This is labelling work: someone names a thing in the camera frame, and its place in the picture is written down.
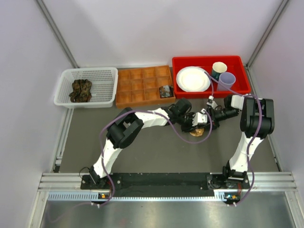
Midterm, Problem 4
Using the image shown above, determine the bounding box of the red plastic bin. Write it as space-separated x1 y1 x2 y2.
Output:
172 56 251 99

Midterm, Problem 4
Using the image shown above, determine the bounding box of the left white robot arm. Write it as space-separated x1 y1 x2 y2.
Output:
89 99 212 188

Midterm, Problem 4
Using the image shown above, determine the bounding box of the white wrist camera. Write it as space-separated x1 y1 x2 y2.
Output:
207 95 218 109
192 109 208 126

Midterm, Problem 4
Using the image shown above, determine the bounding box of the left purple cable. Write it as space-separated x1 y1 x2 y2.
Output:
98 110 213 209

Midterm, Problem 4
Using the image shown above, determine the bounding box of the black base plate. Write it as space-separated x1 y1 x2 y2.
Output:
80 173 249 197

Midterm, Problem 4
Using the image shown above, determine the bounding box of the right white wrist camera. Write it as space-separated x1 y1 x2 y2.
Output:
207 95 218 109

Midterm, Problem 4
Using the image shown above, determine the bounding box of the dark camouflage tie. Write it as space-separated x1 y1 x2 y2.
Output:
69 79 92 103

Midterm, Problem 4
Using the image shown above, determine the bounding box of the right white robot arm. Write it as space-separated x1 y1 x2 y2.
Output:
208 95 275 189

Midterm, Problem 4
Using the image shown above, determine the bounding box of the orange compartment tray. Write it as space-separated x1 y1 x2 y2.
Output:
115 65 176 109

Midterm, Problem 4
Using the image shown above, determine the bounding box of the purple cable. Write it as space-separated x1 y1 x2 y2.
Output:
98 110 213 209
203 70 265 206

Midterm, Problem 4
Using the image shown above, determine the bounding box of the lavender plastic cup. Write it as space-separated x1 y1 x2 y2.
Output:
217 72 236 91

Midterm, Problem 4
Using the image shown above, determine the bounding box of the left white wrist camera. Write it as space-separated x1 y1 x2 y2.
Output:
192 109 208 126

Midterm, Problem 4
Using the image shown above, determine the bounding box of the white perforated plastic basket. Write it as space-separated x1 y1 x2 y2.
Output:
54 67 118 109

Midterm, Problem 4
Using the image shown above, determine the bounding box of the orange patterned tie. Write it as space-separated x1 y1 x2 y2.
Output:
190 128 205 137

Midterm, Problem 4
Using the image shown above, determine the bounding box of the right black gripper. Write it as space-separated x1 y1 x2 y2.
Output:
198 107 238 132

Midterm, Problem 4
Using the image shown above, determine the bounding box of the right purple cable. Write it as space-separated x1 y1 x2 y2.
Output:
203 70 265 206

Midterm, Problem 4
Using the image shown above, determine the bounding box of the slotted cable duct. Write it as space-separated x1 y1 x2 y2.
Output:
47 191 240 202

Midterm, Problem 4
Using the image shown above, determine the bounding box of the green cup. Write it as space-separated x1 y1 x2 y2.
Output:
211 62 228 81

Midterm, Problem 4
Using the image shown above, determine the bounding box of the rolled dark patterned tie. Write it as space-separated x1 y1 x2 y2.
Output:
159 85 173 98

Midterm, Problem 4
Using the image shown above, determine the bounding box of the white paper plate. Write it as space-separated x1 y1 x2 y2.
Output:
176 66 211 92

